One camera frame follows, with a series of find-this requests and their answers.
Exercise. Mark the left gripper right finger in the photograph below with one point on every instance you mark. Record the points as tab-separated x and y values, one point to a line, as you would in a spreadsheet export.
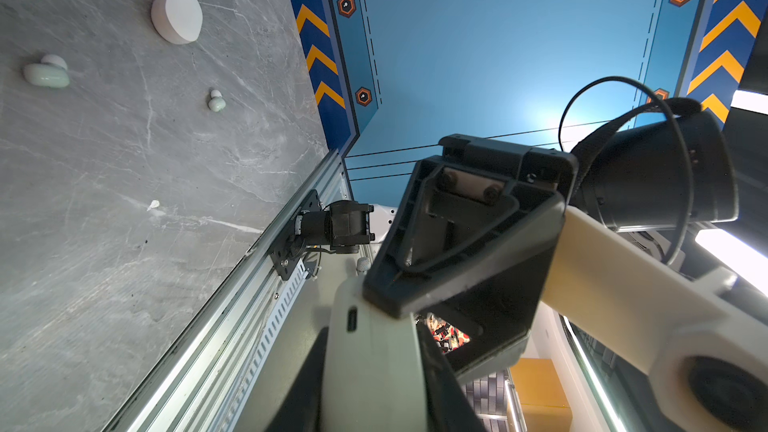
447	407

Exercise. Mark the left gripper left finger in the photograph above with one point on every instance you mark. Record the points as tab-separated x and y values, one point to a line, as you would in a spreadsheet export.
301	409

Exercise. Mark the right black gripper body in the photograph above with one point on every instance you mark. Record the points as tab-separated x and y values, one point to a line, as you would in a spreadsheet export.
487	171

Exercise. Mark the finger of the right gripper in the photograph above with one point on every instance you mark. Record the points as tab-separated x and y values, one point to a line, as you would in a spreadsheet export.
433	241
496	312

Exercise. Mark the green earbud charging case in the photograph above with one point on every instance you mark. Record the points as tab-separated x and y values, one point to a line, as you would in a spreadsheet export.
373	377

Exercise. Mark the green earbud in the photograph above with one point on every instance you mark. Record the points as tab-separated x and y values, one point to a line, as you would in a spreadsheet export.
50	72
216	102

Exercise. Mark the white earbud charging case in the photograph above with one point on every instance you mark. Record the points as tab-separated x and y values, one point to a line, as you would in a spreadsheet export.
179	22

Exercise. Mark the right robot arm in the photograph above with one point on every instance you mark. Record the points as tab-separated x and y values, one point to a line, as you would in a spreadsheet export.
650	183

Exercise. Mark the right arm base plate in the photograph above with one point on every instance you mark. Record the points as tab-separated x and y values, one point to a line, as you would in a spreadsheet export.
286	249

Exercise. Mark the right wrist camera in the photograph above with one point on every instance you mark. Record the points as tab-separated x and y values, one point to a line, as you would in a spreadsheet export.
705	358

